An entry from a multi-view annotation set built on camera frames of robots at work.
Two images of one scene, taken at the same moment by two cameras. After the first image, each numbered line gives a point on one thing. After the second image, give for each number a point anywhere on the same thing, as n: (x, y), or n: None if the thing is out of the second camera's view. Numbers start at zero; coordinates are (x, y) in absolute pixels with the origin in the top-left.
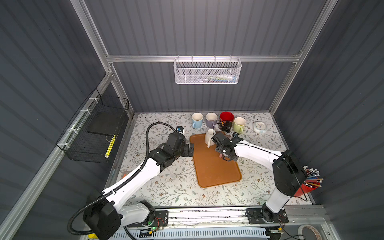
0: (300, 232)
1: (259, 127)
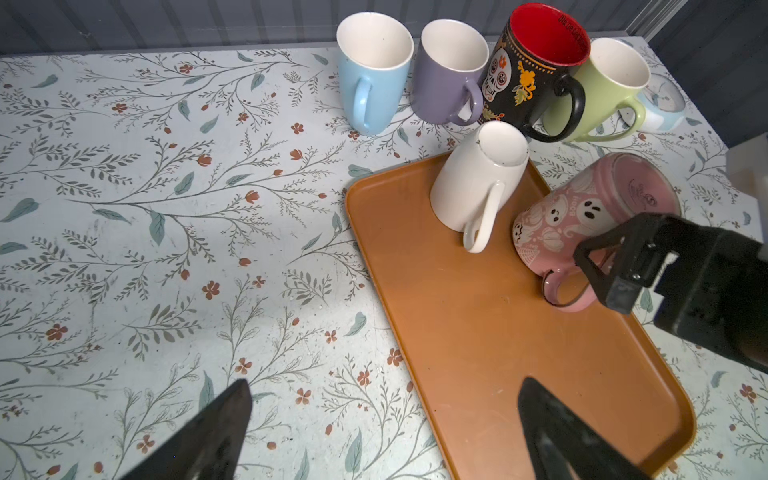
0: None
1: (664, 102)
